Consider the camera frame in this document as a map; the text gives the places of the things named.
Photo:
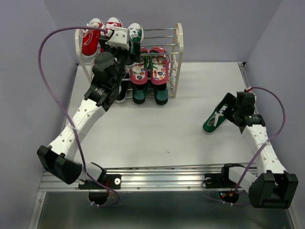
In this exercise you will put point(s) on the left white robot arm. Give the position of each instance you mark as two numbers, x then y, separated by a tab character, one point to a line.
63	157

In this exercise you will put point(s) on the cream shoe shelf with rods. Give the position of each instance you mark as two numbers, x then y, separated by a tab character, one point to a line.
174	50

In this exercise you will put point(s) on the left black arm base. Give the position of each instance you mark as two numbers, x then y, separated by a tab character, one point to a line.
99	174

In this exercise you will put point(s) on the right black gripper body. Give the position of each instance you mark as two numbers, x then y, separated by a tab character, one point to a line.
236	111

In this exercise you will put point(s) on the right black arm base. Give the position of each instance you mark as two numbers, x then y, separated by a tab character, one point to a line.
221	179

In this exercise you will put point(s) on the left red canvas sneaker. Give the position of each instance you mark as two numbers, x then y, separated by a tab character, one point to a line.
90	38

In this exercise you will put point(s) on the green loafer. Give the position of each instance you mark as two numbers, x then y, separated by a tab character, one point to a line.
139	93
161	94

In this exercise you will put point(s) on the red canvas sneaker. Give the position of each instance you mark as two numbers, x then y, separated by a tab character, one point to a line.
90	38
109	26

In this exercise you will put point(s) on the right red canvas sneaker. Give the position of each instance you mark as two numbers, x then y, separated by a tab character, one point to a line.
109	26

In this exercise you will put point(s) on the green sneaker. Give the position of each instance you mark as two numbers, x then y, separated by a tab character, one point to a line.
136	34
215	119

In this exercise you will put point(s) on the right black canvas sneaker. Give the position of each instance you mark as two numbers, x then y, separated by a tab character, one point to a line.
122	92

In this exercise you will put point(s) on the pink sandal back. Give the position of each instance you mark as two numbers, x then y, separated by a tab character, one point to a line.
159	65

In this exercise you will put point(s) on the pink sandal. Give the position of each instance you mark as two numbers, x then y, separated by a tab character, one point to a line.
159	65
139	72

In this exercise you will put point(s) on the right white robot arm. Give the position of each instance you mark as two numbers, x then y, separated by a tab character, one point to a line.
265	179

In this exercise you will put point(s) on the aluminium rail frame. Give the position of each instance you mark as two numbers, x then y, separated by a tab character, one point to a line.
154	178

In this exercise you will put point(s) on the pink sandal front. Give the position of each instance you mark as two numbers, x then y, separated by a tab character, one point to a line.
139	72

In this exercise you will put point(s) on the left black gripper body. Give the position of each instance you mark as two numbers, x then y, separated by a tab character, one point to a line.
122	57

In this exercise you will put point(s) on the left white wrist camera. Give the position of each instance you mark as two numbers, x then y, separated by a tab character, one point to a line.
120	38

